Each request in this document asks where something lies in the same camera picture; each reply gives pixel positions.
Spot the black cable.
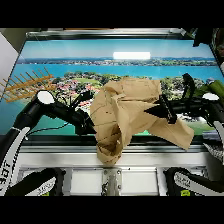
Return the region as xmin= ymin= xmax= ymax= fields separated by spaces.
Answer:
xmin=26 ymin=121 xmax=73 ymax=137

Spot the green garment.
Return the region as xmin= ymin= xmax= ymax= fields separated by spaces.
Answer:
xmin=194 ymin=79 xmax=224 ymax=100

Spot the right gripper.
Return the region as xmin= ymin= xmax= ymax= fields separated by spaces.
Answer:
xmin=158 ymin=94 xmax=178 ymax=125

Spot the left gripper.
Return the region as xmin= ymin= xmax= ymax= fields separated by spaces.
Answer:
xmin=74 ymin=111 xmax=98 ymax=136

